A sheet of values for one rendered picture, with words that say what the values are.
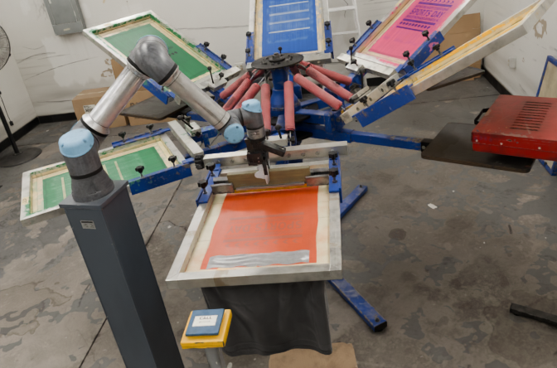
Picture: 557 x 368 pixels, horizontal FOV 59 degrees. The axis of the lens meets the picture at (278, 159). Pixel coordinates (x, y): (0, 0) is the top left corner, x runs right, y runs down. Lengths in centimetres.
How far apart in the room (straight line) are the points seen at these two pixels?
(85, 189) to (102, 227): 15
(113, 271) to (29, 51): 543
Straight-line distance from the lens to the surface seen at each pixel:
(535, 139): 216
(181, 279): 171
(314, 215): 195
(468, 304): 297
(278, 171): 210
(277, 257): 175
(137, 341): 227
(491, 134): 218
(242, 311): 189
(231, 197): 217
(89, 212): 192
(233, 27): 621
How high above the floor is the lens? 200
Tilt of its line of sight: 25 degrees down
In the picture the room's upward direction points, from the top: 9 degrees counter-clockwise
